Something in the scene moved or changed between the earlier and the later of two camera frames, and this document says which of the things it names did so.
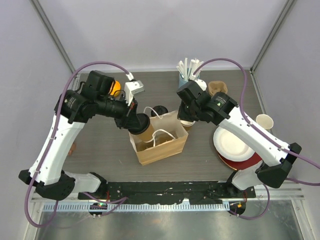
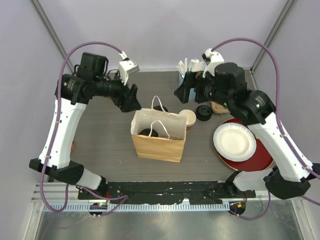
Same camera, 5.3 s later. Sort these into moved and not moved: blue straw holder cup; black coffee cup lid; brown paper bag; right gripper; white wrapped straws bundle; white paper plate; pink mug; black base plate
Moved: right gripper; brown paper bag; black coffee cup lid
Not moved: white wrapped straws bundle; blue straw holder cup; pink mug; white paper plate; black base plate
